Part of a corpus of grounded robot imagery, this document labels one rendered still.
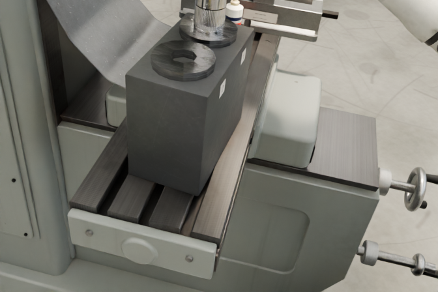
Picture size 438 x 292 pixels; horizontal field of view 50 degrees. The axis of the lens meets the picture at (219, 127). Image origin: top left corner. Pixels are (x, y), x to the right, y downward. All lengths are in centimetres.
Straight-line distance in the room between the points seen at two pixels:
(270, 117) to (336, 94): 177
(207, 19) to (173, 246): 33
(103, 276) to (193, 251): 90
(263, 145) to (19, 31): 57
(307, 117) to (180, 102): 54
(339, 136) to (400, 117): 159
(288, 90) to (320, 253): 43
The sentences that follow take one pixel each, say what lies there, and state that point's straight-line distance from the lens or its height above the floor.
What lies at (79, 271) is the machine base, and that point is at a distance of 159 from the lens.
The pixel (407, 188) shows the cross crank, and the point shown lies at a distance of 131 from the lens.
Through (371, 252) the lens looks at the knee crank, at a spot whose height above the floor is 56.
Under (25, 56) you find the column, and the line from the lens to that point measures 110.
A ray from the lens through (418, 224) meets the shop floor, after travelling 222.
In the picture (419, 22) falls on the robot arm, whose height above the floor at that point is 116.
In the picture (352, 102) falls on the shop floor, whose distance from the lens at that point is 280.
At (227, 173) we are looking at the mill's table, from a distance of 77.
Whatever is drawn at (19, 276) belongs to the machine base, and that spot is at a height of 20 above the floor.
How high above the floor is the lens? 149
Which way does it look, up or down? 38 degrees down
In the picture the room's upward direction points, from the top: 7 degrees clockwise
